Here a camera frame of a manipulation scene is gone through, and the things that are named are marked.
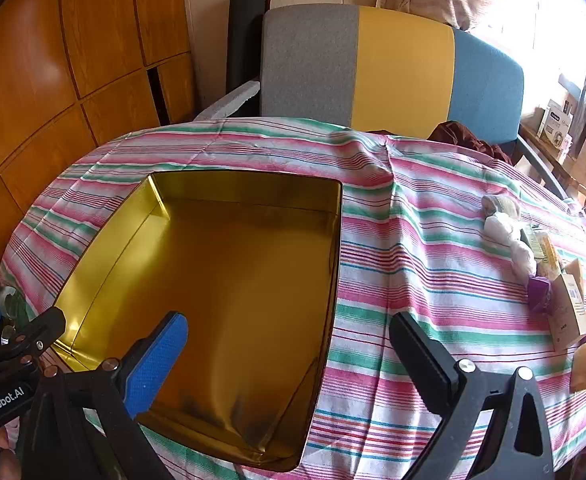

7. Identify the tall white carton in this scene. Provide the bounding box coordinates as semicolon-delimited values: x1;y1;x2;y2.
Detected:
548;274;586;352

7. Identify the purple packet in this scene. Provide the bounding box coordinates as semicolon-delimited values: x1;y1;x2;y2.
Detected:
528;275;554;316

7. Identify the wooden cabinet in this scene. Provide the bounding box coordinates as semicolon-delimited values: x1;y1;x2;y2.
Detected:
0;0;196;281

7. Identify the gold tin box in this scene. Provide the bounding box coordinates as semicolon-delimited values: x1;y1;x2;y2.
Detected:
52;170;344;473

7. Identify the white appliance carton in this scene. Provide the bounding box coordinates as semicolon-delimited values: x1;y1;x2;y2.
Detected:
537;99;574;148

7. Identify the black rolled mat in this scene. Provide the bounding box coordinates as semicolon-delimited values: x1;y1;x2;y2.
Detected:
225;0;269;118

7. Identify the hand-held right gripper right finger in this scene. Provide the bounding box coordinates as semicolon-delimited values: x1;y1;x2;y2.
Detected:
389;312;556;480

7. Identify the maroon cloth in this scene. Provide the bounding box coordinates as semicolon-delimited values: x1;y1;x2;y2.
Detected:
428;121;514;165

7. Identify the green-edged cracker packet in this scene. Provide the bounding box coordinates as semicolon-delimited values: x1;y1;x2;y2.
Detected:
533;230;564;281

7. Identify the window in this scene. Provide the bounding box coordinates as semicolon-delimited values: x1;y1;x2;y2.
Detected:
478;0;586;111

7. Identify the beige sock ball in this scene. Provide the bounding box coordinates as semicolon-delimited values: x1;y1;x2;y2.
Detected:
482;194;518;221

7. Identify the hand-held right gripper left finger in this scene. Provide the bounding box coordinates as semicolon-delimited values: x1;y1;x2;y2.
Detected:
16;311;189;480

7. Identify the grey yellow blue armchair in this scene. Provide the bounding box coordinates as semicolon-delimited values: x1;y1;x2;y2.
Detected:
193;4;568;201

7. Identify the wooden side table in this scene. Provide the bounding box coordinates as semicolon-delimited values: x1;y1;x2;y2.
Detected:
518;122;586;246

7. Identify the striped tablecloth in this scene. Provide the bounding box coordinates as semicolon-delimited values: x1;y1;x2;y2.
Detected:
0;117;586;480

